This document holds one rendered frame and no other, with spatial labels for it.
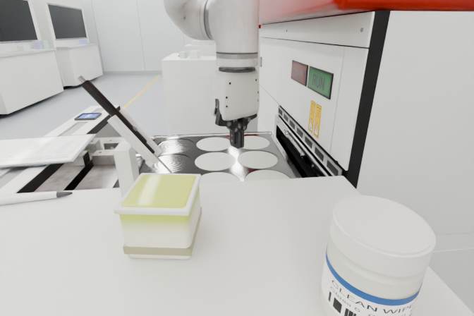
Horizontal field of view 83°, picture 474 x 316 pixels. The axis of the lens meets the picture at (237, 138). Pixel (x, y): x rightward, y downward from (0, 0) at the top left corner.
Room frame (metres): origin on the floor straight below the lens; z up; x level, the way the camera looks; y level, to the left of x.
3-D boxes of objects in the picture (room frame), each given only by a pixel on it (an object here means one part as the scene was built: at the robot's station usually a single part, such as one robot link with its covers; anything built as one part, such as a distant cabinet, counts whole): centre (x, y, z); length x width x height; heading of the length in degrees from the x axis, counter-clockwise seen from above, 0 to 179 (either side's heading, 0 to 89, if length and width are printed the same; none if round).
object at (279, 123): (0.63, -0.15, 0.89); 0.44 x 0.02 x 0.10; 6
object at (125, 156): (0.33, 0.14, 1.03); 0.06 x 0.04 x 0.13; 96
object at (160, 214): (0.25, 0.08, 1.00); 0.07 x 0.07 x 0.07; 88
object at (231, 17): (0.56, 0.00, 1.22); 0.09 x 0.08 x 0.13; 70
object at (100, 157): (0.62, 0.32, 0.89); 0.08 x 0.03 x 0.03; 96
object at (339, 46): (0.80, -0.15, 1.02); 0.81 x 0.03 x 0.40; 6
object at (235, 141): (0.55, 0.01, 0.98); 0.03 x 0.03 x 0.07; 37
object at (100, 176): (0.55, 0.31, 0.87); 0.36 x 0.08 x 0.03; 6
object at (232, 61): (0.56, 0.00, 1.14); 0.09 x 0.08 x 0.03; 127
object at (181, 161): (0.59, 0.05, 0.90); 0.34 x 0.34 x 0.01; 6
